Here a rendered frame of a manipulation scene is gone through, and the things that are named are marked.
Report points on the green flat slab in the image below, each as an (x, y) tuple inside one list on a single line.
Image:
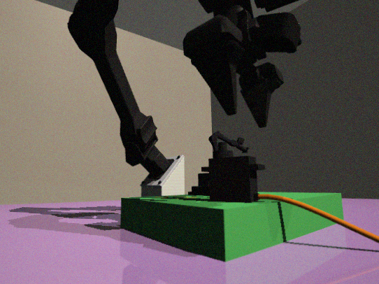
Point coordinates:
[(227, 230)]

